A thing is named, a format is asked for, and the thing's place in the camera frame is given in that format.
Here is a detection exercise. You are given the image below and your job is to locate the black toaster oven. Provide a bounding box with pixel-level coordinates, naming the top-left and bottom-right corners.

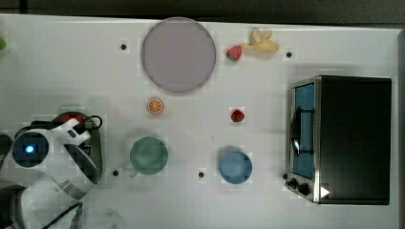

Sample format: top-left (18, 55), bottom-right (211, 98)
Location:
top-left (283, 75), bottom-right (392, 205)

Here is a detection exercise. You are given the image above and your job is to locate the grey round plate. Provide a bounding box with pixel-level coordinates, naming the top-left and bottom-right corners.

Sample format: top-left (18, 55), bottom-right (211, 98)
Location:
top-left (141, 17), bottom-right (217, 93)

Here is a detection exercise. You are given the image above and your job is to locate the black cylinder upper left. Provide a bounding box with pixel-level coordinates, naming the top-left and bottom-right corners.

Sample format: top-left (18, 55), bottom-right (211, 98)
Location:
top-left (0, 134), bottom-right (12, 155)

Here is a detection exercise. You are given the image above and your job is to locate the orange slice toy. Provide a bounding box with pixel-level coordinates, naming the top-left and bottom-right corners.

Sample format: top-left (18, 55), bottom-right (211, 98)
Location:
top-left (147, 98), bottom-right (164, 115)

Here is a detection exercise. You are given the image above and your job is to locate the strawberry toy centre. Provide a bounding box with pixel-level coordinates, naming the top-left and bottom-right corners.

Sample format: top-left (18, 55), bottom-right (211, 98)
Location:
top-left (230, 109), bottom-right (245, 122)

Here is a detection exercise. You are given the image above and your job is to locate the yellow peeled banana toy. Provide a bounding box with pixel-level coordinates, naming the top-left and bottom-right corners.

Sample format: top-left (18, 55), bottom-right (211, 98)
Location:
top-left (239, 28), bottom-right (280, 53)

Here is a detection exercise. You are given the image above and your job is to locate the strawberry toy near banana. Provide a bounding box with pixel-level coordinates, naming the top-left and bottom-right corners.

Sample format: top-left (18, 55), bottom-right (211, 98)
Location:
top-left (226, 45), bottom-right (243, 62)

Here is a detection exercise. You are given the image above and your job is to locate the red ketchup bottle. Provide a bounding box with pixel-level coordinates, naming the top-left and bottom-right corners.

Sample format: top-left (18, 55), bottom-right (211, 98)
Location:
top-left (61, 113), bottom-right (84, 123)

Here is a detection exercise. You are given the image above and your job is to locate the blue bowl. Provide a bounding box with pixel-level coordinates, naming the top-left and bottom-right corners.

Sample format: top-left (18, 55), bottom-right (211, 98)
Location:
top-left (220, 152), bottom-right (253, 184)

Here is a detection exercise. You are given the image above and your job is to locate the green round object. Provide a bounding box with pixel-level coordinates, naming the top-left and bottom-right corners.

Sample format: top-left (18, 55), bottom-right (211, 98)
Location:
top-left (0, 38), bottom-right (8, 50)

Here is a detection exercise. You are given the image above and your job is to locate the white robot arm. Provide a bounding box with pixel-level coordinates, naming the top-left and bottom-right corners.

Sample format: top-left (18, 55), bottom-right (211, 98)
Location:
top-left (1, 117), bottom-right (101, 229)

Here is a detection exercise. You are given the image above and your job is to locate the green cup with handle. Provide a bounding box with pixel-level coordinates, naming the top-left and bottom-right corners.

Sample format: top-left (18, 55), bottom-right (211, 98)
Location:
top-left (130, 136), bottom-right (168, 177)

